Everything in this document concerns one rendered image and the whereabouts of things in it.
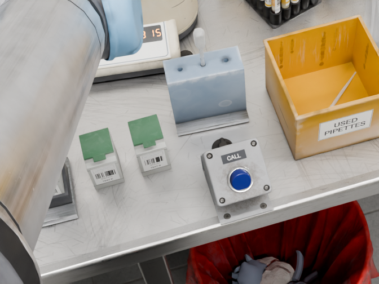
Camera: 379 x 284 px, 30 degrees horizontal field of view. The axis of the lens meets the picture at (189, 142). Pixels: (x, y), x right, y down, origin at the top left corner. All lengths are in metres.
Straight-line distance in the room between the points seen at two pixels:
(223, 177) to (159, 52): 0.24
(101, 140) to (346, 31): 0.35
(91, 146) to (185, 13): 0.26
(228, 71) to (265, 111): 0.11
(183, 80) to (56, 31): 0.50
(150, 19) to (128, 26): 0.52
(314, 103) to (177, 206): 0.24
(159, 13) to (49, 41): 0.63
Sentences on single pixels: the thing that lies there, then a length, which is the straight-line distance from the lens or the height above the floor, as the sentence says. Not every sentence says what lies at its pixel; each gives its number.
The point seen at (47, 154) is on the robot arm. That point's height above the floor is 1.42.
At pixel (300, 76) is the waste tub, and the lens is 1.01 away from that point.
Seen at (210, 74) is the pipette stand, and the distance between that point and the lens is 0.90.
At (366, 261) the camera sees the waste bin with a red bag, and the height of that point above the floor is 0.44.
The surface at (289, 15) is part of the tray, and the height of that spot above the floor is 0.88.
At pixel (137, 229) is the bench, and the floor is 0.87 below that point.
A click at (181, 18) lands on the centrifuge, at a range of 1.04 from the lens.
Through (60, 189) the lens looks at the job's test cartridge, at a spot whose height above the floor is 0.92.
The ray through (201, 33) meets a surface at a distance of 0.86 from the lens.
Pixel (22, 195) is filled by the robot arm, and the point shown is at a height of 1.45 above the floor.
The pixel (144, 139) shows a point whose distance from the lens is 0.90.
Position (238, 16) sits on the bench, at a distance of 1.10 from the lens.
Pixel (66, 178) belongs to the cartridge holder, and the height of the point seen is 0.91.
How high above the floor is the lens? 1.68
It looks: 57 degrees down
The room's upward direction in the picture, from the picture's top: 11 degrees counter-clockwise
